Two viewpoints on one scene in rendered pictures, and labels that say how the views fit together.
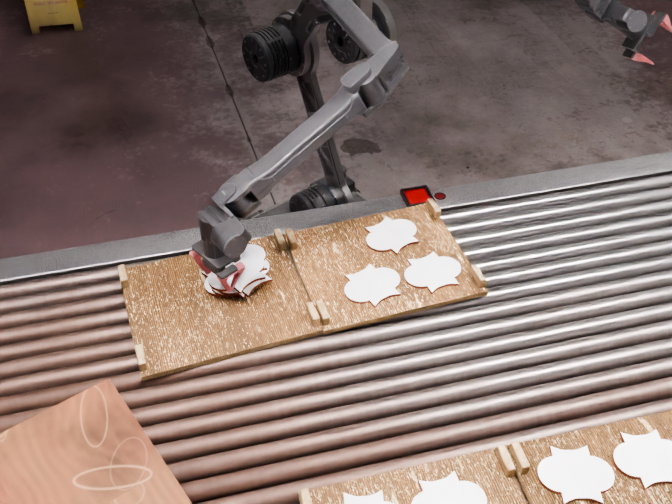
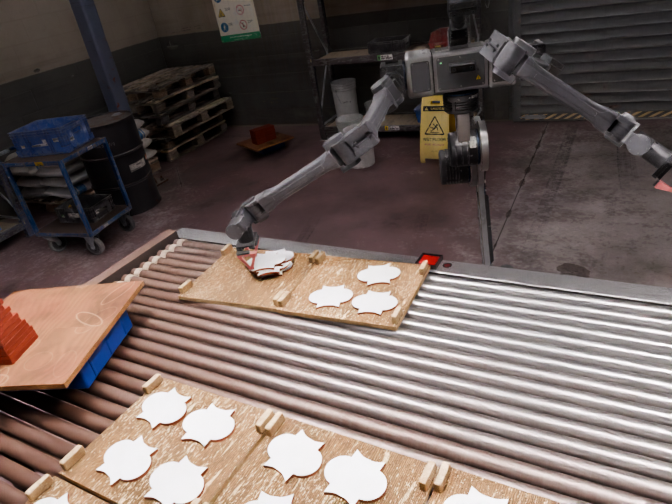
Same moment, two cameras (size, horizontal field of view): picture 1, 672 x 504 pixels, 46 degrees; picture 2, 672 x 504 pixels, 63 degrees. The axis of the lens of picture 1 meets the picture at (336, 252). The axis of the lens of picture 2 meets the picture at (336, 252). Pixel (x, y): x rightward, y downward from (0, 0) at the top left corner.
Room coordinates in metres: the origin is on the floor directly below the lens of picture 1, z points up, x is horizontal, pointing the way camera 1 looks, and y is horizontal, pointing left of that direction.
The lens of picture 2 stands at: (0.37, -1.23, 1.91)
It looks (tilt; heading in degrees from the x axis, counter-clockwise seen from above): 29 degrees down; 48
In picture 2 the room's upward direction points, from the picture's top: 10 degrees counter-clockwise
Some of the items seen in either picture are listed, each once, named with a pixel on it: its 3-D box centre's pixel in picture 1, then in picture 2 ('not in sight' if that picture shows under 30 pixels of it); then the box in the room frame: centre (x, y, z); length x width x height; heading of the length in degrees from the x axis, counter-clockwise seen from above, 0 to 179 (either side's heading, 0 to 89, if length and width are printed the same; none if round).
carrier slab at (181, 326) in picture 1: (216, 300); (251, 276); (1.30, 0.28, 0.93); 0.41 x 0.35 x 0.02; 109
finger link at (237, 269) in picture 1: (225, 273); (248, 256); (1.29, 0.25, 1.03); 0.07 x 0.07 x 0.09; 44
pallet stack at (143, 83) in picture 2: not in sight; (173, 111); (3.90, 5.28, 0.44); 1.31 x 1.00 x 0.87; 17
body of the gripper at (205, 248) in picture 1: (214, 244); (245, 234); (1.31, 0.27, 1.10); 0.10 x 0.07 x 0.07; 44
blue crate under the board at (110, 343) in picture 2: not in sight; (64, 345); (0.67, 0.45, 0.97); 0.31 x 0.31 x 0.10; 36
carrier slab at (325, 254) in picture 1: (381, 263); (355, 288); (1.43, -0.11, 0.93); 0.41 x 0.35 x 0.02; 108
